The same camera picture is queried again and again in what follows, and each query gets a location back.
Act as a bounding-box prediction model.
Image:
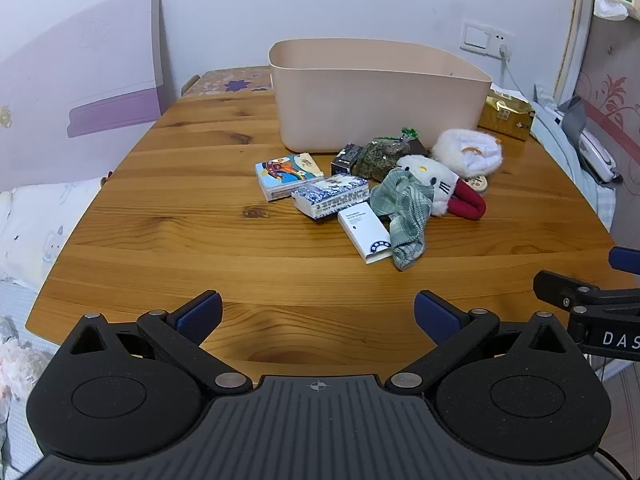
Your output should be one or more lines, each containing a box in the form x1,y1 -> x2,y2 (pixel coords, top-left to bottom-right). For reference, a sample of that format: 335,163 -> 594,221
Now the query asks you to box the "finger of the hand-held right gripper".
533,270 -> 640,314
608,246 -> 640,277

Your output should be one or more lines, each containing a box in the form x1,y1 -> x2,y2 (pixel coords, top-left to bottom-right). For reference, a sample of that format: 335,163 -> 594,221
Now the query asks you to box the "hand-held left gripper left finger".
65,290 -> 253,395

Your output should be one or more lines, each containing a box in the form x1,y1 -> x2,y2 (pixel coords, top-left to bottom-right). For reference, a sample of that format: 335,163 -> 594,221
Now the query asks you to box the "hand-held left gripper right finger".
390,290 -> 585,394

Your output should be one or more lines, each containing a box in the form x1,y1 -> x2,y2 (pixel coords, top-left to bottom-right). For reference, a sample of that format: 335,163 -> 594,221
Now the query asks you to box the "green plaid cloth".
369,168 -> 432,271

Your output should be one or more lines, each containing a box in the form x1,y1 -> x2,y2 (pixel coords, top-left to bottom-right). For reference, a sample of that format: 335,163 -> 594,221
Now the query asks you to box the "white rectangular box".
337,201 -> 393,265

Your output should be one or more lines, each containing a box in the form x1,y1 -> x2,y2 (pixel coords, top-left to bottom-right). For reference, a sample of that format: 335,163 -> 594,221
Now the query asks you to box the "white red plush cat toy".
395,153 -> 488,221

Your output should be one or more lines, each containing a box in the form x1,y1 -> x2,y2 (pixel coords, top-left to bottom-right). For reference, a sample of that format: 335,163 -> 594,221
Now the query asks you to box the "blue white patterned box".
291,174 -> 371,220

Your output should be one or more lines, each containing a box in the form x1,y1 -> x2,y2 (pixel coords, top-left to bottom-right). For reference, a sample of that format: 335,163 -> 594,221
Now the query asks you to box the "colourful cartoon card box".
255,152 -> 324,202

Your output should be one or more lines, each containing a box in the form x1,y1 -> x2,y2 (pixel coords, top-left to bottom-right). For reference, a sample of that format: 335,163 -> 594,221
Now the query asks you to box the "green dried herbs bag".
354,127 -> 419,182

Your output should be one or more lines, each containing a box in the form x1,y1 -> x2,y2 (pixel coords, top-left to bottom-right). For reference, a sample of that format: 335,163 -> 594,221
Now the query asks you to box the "black holographic small box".
330,143 -> 365,177

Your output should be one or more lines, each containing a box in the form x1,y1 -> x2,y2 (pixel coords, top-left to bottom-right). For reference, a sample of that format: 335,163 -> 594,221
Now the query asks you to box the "beige plastic storage bin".
268,38 -> 493,155

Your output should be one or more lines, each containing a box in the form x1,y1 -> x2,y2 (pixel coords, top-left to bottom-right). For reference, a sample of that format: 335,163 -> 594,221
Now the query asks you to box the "white fluffy plush hat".
430,128 -> 504,179

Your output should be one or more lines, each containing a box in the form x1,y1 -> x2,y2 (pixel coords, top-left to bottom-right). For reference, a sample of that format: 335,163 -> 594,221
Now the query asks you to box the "gold packaging box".
477,93 -> 536,142

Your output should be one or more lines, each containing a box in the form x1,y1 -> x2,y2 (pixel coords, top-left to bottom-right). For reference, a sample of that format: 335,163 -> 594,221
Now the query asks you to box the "white printed bedding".
0,177 -> 109,473

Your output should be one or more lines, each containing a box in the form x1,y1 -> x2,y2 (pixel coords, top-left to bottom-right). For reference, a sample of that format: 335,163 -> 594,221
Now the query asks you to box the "floral bed headboard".
552,0 -> 640,173

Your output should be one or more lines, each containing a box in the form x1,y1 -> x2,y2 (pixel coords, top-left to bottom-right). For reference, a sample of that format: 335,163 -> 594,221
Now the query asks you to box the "white paper sheet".
492,84 -> 527,102

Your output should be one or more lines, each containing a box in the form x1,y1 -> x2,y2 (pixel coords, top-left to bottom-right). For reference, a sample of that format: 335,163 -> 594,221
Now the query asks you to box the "floral patterned cabinet top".
180,65 -> 275,99

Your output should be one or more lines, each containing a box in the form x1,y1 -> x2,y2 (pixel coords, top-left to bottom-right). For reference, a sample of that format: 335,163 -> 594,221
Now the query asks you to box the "white purple leaning board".
0,0 -> 176,194

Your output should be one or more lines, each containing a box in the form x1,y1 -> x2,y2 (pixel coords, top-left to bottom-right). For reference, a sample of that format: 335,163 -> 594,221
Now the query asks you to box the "black cable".
594,449 -> 632,480

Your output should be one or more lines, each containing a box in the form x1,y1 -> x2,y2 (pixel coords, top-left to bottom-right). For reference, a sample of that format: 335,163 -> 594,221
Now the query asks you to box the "grey strap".
557,95 -> 594,162

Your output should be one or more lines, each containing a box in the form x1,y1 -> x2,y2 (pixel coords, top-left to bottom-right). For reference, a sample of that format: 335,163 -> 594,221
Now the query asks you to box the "white plug with cable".
498,43 -> 527,102

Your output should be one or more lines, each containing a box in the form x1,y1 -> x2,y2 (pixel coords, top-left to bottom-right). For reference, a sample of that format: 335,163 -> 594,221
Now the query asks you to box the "white wall socket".
487,27 -> 515,59

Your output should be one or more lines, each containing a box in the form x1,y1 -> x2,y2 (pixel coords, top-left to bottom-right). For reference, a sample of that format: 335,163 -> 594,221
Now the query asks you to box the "white wall switch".
460,21 -> 490,54

